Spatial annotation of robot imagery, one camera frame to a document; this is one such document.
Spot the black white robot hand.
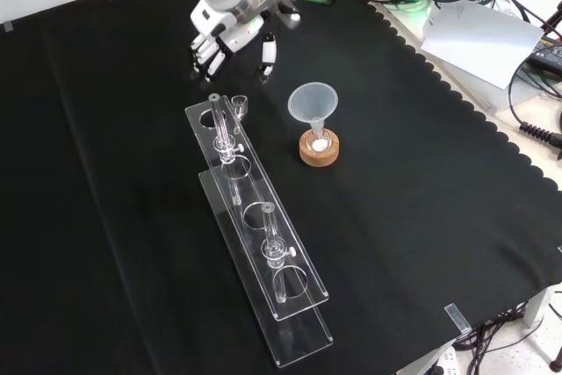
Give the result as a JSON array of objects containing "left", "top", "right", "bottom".
[{"left": 189, "top": 0, "right": 279, "bottom": 85}]

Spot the translucent plastic funnel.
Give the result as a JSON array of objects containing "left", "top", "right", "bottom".
[{"left": 287, "top": 81, "right": 340, "bottom": 131}]

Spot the glass round-bottom flask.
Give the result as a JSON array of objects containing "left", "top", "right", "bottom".
[{"left": 306, "top": 118, "right": 332, "bottom": 156}]

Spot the clear acrylic funnel stand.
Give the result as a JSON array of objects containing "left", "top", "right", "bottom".
[{"left": 184, "top": 93, "right": 335, "bottom": 370}]

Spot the black cloth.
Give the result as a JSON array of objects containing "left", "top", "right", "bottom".
[{"left": 0, "top": 0, "right": 562, "bottom": 375}]

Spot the pale board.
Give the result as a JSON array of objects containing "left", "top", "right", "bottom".
[{"left": 420, "top": 0, "right": 546, "bottom": 91}]

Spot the black power adapter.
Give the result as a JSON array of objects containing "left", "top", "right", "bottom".
[{"left": 530, "top": 35, "right": 562, "bottom": 71}]

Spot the clear cloth clamp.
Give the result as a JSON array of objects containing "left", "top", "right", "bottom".
[{"left": 443, "top": 302, "right": 472, "bottom": 335}]

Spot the white power strip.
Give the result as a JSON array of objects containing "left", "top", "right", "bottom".
[{"left": 420, "top": 345, "right": 460, "bottom": 375}]

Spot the white table leg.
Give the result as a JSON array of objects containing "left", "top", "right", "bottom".
[{"left": 521, "top": 288, "right": 551, "bottom": 328}]

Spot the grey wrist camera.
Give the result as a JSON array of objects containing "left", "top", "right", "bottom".
[{"left": 274, "top": 0, "right": 304, "bottom": 30}]

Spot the cork ring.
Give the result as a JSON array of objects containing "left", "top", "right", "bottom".
[{"left": 299, "top": 128, "right": 342, "bottom": 169}]

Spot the black coiled cable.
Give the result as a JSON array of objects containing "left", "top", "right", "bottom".
[{"left": 517, "top": 121, "right": 562, "bottom": 150}]

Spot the black cable bundle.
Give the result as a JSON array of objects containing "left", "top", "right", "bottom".
[{"left": 453, "top": 299, "right": 530, "bottom": 375}]

